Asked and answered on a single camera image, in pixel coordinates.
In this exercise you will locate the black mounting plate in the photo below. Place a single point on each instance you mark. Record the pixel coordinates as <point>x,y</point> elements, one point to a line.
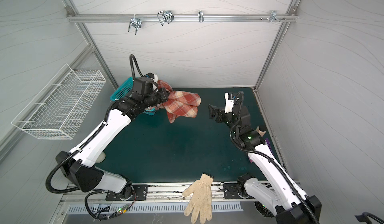
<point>133,192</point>
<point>233,191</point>

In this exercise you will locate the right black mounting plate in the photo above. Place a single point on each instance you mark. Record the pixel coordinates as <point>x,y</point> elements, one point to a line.
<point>233,191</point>

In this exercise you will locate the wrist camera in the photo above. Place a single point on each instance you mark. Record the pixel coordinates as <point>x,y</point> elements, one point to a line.
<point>230,102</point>
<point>152,76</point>

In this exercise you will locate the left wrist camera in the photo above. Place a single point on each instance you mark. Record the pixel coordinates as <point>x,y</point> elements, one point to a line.
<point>152,76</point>

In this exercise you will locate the beige knitted glove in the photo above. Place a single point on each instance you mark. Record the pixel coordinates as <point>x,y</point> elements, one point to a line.
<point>200,204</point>

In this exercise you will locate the metal bracket with screws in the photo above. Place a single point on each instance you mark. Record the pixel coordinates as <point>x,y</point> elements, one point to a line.
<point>273,18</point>

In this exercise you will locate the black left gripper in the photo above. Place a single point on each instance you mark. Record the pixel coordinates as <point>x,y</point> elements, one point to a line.
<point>163,97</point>

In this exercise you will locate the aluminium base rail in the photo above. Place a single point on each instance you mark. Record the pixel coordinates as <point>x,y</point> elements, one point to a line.
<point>167,192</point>

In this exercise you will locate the red plaid skirt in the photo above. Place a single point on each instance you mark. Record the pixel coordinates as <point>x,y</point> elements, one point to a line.
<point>179,103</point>

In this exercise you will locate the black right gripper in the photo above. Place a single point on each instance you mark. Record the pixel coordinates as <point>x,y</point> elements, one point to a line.
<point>219,114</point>

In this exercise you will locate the metal double hook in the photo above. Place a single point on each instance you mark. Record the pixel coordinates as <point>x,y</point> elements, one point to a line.
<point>165,16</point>

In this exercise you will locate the teal plastic basket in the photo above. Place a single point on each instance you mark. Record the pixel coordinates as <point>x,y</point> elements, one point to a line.
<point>123,90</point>

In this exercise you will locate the white ventilation grille strip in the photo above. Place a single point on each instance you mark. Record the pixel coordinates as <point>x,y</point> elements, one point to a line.
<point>146,208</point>

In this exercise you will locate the metal U-bolt hook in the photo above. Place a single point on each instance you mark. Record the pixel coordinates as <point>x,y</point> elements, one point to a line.
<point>135,24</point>

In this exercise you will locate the green table mat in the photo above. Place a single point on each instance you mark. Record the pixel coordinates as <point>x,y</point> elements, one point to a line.
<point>153,150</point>

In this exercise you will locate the beige bottle left side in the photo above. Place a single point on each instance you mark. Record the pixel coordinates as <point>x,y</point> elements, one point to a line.
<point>100,158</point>

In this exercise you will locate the purple snack packet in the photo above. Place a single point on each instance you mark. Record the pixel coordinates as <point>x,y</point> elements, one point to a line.
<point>268,144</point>

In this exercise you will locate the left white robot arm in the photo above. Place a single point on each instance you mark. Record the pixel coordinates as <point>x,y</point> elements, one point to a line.
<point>78,165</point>

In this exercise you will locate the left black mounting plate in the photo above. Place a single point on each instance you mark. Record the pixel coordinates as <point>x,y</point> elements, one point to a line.
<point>133,192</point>

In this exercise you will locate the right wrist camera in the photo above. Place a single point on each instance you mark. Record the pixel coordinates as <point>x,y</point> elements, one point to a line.
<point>230,102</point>

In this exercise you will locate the horizontal aluminium rail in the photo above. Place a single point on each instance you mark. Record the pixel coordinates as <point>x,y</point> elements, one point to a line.
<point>179,18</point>

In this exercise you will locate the small metal clip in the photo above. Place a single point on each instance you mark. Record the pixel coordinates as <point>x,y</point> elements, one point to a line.
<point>201,16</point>

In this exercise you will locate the white wire wall basket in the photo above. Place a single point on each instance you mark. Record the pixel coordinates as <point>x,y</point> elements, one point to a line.
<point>58,110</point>

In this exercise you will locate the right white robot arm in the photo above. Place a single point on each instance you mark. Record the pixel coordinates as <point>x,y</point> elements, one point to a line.
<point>281,198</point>

